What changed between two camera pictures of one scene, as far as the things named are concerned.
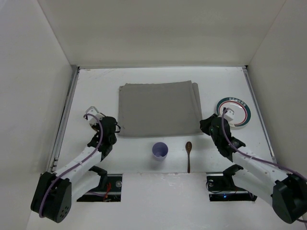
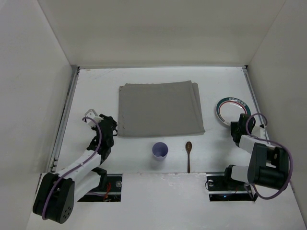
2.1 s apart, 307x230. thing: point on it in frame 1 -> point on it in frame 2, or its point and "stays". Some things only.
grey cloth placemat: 159,109 stays
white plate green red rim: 242,112 stays
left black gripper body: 96,127 stays
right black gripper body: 206,123 -> 236,129
